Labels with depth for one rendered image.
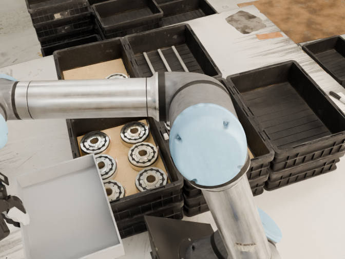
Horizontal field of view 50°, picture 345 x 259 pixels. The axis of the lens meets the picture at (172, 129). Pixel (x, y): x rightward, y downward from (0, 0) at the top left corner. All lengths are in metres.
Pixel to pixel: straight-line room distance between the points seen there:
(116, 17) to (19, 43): 1.17
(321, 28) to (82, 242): 3.02
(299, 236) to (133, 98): 0.82
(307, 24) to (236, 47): 1.67
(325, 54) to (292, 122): 1.40
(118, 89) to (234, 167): 0.26
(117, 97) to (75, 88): 0.08
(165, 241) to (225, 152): 0.51
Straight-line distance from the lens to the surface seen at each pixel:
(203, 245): 1.01
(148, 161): 1.23
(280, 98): 1.51
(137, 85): 0.69
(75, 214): 0.94
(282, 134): 1.38
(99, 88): 0.70
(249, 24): 2.14
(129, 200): 1.07
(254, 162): 1.15
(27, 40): 3.55
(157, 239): 1.00
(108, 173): 1.22
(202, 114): 0.55
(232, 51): 1.94
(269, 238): 0.93
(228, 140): 0.55
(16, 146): 1.62
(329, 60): 2.74
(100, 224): 0.92
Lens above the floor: 1.84
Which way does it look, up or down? 48 degrees down
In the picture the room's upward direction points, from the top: 3 degrees counter-clockwise
